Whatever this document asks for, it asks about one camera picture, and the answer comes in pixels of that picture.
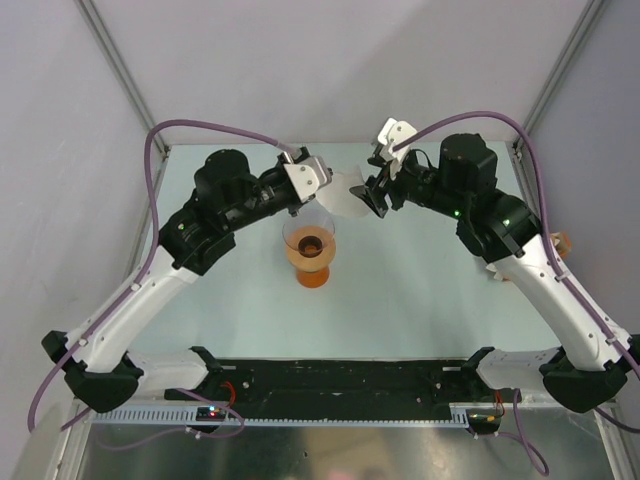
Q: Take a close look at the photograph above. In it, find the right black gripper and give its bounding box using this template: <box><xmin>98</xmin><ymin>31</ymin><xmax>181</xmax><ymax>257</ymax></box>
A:
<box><xmin>350</xmin><ymin>149</ymin><xmax>468</xmax><ymax>219</ymax></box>

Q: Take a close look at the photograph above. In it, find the aluminium frame post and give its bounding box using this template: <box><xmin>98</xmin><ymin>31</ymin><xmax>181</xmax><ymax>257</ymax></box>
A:
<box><xmin>522</xmin><ymin>0</ymin><xmax>611</xmax><ymax>136</ymax></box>
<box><xmin>74</xmin><ymin>0</ymin><xmax>156</xmax><ymax>133</ymax></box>

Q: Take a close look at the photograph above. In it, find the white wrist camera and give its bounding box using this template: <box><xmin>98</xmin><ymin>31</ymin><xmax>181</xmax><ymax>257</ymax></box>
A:
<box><xmin>279</xmin><ymin>149</ymin><xmax>333</xmax><ymax>204</ymax></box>
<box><xmin>374</xmin><ymin>117</ymin><xmax>417</xmax><ymax>180</ymax></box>

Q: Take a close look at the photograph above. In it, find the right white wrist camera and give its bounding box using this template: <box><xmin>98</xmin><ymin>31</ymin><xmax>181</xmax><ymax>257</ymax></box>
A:
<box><xmin>374</xmin><ymin>117</ymin><xmax>417</xmax><ymax>180</ymax></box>

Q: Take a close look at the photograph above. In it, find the clear glass dripper cone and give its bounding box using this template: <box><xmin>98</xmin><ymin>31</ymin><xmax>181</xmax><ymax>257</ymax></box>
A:
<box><xmin>282</xmin><ymin>209</ymin><xmax>335</xmax><ymax>259</ymax></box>

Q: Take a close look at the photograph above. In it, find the right aluminium frame post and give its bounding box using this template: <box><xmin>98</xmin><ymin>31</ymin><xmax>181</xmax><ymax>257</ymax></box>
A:
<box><xmin>522</xmin><ymin>0</ymin><xmax>611</xmax><ymax>136</ymax></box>

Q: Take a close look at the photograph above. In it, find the stack of paper filters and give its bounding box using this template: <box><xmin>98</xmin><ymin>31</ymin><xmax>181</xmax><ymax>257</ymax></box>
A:
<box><xmin>486</xmin><ymin>263</ymin><xmax>509</xmax><ymax>282</ymax></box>

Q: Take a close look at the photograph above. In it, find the white paper coffee filter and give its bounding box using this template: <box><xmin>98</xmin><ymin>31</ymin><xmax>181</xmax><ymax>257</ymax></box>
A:
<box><xmin>315</xmin><ymin>166</ymin><xmax>371</xmax><ymax>218</ymax></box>

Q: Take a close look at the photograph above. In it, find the orange glass carafe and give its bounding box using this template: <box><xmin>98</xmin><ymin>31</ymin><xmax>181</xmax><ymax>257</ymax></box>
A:
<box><xmin>295</xmin><ymin>267</ymin><xmax>330</xmax><ymax>289</ymax></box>

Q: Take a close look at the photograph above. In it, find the left aluminium frame post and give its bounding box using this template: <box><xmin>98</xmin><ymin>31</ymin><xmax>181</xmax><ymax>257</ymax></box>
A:
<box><xmin>74</xmin><ymin>0</ymin><xmax>156</xmax><ymax>133</ymax></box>

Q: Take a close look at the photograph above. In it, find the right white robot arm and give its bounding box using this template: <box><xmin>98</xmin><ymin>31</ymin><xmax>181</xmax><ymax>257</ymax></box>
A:
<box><xmin>351</xmin><ymin>134</ymin><xmax>639</xmax><ymax>413</ymax></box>

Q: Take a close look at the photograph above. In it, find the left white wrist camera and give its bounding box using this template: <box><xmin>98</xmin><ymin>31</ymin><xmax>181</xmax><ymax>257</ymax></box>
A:
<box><xmin>279</xmin><ymin>149</ymin><xmax>333</xmax><ymax>204</ymax></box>

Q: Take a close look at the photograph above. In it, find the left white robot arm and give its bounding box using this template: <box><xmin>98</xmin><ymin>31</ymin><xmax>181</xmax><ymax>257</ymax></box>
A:
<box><xmin>42</xmin><ymin>149</ymin><xmax>330</xmax><ymax>413</ymax></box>

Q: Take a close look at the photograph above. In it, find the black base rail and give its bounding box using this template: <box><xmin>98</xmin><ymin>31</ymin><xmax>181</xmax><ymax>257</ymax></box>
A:
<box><xmin>193</xmin><ymin>359</ymin><xmax>514</xmax><ymax>420</ymax></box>

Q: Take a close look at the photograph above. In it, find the orange filter holder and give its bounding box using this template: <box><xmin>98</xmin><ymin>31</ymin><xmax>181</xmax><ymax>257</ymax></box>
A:
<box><xmin>550</xmin><ymin>232</ymin><xmax>572</xmax><ymax>259</ymax></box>

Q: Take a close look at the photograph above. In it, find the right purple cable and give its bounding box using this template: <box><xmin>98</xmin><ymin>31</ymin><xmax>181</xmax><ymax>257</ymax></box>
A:
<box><xmin>392</xmin><ymin>109</ymin><xmax>640</xmax><ymax>475</ymax></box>

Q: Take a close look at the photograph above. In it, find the white slotted cable duct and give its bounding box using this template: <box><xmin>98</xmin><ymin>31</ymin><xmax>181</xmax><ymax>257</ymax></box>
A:
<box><xmin>92</xmin><ymin>404</ymin><xmax>500</xmax><ymax>428</ymax></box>

